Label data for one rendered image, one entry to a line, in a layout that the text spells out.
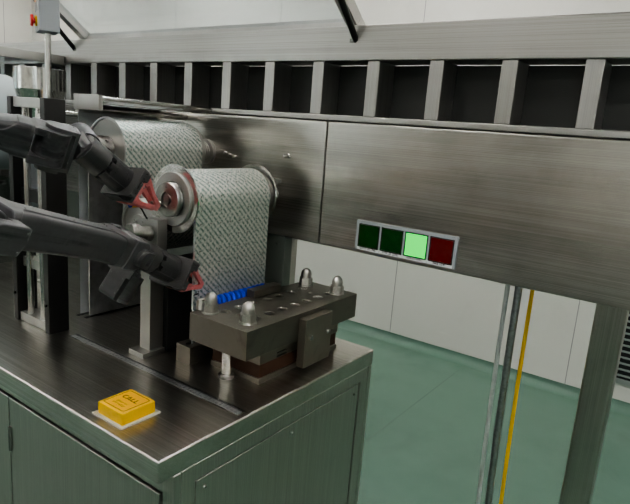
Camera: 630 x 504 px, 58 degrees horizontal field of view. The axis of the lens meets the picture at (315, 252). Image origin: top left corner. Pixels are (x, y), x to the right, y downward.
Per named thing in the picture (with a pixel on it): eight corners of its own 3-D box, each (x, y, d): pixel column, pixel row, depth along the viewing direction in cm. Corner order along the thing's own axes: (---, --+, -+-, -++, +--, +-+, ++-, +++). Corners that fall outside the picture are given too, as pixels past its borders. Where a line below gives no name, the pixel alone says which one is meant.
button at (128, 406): (97, 413, 99) (97, 400, 99) (131, 400, 105) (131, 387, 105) (122, 427, 96) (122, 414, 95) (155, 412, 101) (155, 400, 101)
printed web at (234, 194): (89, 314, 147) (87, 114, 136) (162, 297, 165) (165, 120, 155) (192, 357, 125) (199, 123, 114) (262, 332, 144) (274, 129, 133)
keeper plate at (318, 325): (295, 366, 123) (299, 318, 121) (322, 353, 131) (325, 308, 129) (304, 369, 122) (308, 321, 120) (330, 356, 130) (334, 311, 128)
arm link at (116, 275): (148, 250, 99) (110, 226, 101) (111, 306, 98) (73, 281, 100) (172, 261, 111) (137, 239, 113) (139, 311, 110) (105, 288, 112)
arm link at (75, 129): (34, 170, 100) (48, 125, 98) (23, 145, 108) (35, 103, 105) (101, 184, 108) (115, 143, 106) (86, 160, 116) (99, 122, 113)
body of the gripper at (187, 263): (187, 292, 113) (161, 279, 107) (154, 281, 119) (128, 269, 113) (200, 263, 115) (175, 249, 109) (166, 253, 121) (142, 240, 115)
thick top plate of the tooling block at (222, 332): (188, 339, 118) (189, 311, 117) (303, 301, 150) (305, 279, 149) (245, 361, 109) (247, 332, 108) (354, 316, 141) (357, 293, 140)
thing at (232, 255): (191, 309, 123) (193, 225, 119) (262, 289, 141) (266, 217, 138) (192, 309, 122) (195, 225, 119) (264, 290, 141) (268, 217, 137)
